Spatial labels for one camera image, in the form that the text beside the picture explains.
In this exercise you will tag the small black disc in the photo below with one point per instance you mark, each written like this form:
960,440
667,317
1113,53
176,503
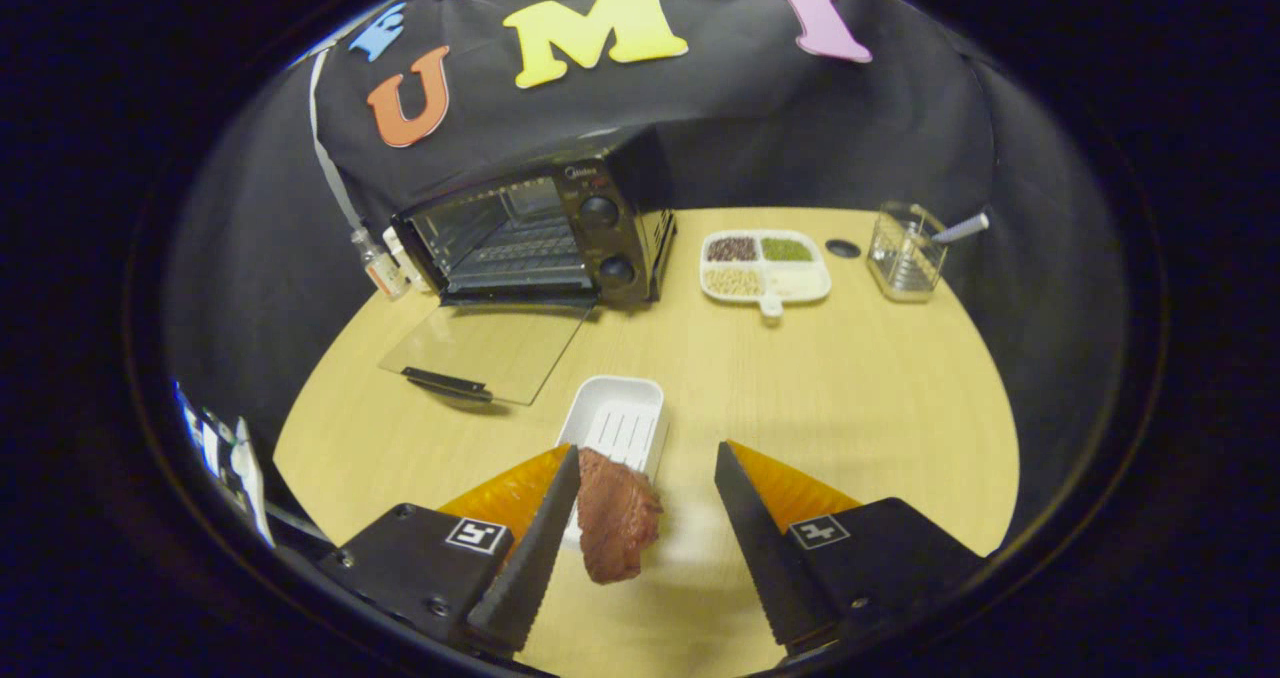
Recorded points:
843,249

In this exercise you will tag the white pop-up toaster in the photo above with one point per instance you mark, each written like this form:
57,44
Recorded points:
403,258

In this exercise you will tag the divided plate of beans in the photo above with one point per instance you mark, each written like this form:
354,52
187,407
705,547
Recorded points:
765,278

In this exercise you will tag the white rectangular tray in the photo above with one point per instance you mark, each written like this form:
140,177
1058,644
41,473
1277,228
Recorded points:
615,418

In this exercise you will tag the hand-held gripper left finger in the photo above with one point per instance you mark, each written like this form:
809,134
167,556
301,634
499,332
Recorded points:
530,558

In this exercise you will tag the small clear bottle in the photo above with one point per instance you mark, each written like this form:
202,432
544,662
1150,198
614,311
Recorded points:
382,270

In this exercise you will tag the brown meat piece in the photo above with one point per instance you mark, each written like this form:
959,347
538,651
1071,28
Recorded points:
615,518

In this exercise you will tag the white and blue object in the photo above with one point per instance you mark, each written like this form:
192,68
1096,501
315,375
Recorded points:
245,468

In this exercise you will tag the black toaster oven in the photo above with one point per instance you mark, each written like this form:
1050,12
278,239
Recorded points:
600,243

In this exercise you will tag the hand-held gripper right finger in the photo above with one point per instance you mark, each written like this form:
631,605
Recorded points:
765,548

